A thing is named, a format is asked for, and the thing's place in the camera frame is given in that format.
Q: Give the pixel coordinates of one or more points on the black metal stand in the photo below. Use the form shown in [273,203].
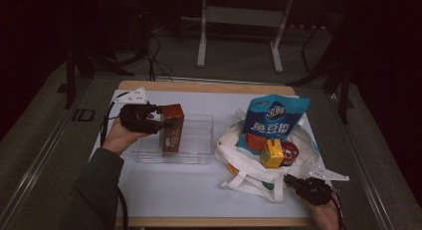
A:
[331,74]
[70,77]

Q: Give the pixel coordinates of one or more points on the brown drink carton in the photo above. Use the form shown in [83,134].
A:
[171,130]

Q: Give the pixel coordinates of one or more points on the white metal desk frame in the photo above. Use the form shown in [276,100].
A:
[242,17]

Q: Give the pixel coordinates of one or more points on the clear plastic tray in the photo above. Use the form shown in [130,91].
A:
[199,140]

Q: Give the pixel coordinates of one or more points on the white printed tote bag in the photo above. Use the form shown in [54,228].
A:
[252,177]

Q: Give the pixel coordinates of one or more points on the yellow drink carton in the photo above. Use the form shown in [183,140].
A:
[272,155]

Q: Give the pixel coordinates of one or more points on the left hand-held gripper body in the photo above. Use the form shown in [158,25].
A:
[136,118]

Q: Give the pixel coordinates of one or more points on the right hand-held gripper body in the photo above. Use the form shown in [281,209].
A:
[315,191]

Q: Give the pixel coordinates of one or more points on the metal floor rail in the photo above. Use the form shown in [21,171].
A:
[368,180]
[36,170]

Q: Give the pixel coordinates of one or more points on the person's right hand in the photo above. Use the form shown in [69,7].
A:
[325,216]

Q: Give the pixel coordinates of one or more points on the person's left hand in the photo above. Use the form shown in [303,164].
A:
[117,140]

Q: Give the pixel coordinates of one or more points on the red round candy can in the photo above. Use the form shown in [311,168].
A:
[291,153]

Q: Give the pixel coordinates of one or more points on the blue snack bag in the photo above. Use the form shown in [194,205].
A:
[275,120]

